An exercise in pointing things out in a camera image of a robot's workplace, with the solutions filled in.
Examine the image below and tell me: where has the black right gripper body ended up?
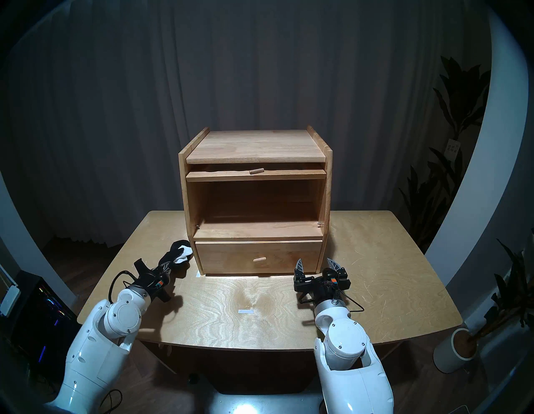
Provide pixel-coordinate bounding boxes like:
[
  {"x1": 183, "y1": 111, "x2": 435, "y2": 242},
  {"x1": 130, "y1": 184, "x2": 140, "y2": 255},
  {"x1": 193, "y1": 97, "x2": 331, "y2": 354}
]
[{"x1": 293, "y1": 279, "x2": 350, "y2": 306}]

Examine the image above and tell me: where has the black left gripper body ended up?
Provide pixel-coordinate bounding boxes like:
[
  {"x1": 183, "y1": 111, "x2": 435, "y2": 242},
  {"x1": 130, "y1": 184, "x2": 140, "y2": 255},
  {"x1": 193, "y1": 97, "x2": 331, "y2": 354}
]
[{"x1": 131, "y1": 259, "x2": 172, "y2": 303}]

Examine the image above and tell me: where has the black and white sock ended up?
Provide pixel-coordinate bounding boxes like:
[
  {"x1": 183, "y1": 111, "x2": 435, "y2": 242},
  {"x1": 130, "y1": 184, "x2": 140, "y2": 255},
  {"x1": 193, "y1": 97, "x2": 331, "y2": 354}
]
[{"x1": 161, "y1": 240, "x2": 194, "y2": 278}]

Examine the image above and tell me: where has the wooden sliding tray with peg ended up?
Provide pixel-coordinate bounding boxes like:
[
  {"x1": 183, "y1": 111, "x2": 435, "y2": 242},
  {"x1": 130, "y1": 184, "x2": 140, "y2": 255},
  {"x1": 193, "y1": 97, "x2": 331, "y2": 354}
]
[{"x1": 186, "y1": 163, "x2": 327, "y2": 182}]

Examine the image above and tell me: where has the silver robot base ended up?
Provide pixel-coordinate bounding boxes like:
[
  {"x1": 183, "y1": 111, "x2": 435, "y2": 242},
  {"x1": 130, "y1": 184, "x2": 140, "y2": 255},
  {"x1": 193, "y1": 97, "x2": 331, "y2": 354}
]
[{"x1": 188, "y1": 378, "x2": 326, "y2": 414}]

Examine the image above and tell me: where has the wooden drawer with peg knob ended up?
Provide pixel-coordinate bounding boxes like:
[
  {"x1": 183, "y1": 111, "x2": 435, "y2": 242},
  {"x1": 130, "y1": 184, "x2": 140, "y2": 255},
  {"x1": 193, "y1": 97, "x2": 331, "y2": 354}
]
[{"x1": 195, "y1": 240, "x2": 323, "y2": 275}]

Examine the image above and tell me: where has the black computer with coloured lights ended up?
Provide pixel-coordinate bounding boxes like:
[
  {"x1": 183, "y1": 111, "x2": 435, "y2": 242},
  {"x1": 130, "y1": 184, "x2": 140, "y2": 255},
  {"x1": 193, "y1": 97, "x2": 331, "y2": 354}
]
[{"x1": 10, "y1": 270, "x2": 84, "y2": 382}]

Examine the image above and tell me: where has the wooden cabinet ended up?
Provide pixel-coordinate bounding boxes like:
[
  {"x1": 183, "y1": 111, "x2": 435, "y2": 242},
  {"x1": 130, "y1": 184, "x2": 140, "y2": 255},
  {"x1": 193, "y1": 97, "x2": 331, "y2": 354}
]
[{"x1": 178, "y1": 125, "x2": 333, "y2": 276}]

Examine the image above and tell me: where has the white box device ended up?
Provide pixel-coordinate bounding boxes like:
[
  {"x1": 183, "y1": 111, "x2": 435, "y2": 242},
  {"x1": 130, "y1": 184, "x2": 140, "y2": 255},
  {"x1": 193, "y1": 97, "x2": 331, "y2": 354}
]
[{"x1": 0, "y1": 284, "x2": 21, "y2": 317}]

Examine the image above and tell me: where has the white round plant pot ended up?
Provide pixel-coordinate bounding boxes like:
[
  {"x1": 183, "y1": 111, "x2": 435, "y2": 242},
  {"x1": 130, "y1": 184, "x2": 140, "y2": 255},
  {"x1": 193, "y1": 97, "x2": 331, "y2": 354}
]
[{"x1": 433, "y1": 328, "x2": 479, "y2": 374}]

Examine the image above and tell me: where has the small dark potted plant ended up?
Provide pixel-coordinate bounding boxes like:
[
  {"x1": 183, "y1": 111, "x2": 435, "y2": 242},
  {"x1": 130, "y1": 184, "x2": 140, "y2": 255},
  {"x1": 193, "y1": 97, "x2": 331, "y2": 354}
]
[{"x1": 471, "y1": 238, "x2": 534, "y2": 343}]

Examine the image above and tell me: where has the wide white curved arch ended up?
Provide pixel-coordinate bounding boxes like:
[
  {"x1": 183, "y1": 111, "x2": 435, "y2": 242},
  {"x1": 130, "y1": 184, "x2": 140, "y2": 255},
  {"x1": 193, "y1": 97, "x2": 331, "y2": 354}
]
[{"x1": 425, "y1": 8, "x2": 529, "y2": 288}]

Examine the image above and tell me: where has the tall dark leafy plant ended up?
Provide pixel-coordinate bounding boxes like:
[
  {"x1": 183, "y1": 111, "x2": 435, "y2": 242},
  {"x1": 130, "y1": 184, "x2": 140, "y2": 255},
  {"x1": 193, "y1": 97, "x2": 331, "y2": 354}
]
[{"x1": 398, "y1": 56, "x2": 492, "y2": 251}]

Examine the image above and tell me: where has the grey curtain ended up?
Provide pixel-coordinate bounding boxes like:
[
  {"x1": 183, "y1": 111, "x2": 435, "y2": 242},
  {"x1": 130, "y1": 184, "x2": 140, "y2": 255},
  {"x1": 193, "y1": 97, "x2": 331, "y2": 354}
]
[{"x1": 8, "y1": 0, "x2": 493, "y2": 247}]

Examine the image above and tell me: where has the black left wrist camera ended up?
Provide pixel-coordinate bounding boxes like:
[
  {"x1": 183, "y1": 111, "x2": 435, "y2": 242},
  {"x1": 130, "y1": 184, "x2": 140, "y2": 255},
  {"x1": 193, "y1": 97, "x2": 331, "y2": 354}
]
[{"x1": 144, "y1": 273, "x2": 166, "y2": 295}]

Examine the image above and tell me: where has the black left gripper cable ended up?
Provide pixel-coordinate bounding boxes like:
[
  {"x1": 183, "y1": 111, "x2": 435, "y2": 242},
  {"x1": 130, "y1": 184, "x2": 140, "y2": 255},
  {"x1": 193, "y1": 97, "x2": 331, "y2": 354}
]
[{"x1": 109, "y1": 270, "x2": 138, "y2": 303}]

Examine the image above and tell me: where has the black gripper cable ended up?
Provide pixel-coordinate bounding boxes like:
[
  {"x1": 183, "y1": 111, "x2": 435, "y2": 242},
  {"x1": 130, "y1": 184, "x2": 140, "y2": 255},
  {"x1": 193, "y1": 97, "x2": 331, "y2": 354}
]
[
  {"x1": 109, "y1": 270, "x2": 138, "y2": 303},
  {"x1": 297, "y1": 289, "x2": 365, "y2": 313}
]

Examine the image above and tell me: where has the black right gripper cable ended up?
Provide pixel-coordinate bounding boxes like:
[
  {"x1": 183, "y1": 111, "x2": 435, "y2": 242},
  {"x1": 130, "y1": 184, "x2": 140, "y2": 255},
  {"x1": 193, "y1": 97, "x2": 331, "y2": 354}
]
[{"x1": 297, "y1": 289, "x2": 365, "y2": 313}]

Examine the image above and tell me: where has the black floor cable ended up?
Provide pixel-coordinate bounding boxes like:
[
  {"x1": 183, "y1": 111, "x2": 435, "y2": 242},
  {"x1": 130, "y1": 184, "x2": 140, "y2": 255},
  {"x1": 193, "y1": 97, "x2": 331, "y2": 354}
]
[{"x1": 99, "y1": 389, "x2": 124, "y2": 414}]

